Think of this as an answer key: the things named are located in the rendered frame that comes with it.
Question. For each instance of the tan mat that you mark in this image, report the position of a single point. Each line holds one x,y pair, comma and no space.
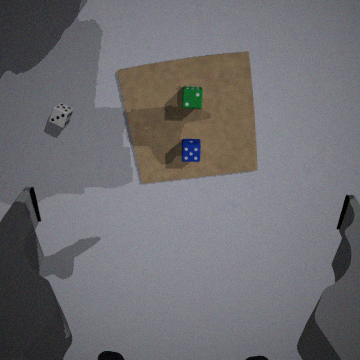
225,124

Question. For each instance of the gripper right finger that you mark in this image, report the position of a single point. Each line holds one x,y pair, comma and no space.
333,330

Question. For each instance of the green die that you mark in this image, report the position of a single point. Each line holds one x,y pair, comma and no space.
192,97

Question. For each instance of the blue die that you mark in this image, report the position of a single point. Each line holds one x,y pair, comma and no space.
191,150

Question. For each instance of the white die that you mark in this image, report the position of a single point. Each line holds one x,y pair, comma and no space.
61,115

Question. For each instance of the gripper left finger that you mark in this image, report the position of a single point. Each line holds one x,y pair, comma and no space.
32,323

